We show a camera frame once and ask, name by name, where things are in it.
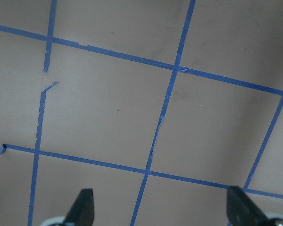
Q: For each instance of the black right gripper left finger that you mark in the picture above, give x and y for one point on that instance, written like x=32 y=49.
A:
x=82 y=212

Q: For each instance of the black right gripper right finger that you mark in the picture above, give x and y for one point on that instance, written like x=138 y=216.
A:
x=241 y=210

